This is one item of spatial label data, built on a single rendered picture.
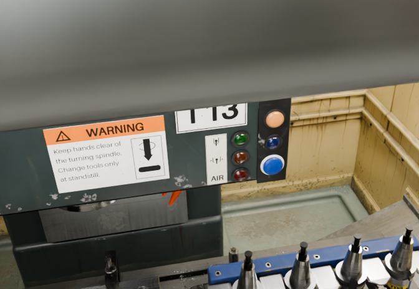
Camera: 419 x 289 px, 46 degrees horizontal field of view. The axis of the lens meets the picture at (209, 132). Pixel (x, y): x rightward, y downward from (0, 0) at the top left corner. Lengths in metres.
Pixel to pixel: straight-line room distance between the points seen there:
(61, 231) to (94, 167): 0.97
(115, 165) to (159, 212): 0.93
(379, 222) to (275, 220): 0.47
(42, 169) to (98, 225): 0.95
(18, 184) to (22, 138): 0.08
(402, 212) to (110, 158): 1.35
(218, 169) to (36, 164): 0.25
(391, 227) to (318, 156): 0.49
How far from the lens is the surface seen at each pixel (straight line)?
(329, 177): 2.24
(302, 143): 2.08
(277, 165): 0.73
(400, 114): 1.85
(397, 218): 1.86
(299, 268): 1.02
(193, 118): 0.66
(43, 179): 0.71
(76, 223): 1.63
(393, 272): 1.13
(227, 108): 0.67
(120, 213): 1.60
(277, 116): 0.68
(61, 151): 0.68
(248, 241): 2.04
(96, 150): 0.68
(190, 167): 0.71
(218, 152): 0.70
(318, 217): 2.17
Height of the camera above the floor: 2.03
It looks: 33 degrees down
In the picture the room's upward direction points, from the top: 2 degrees counter-clockwise
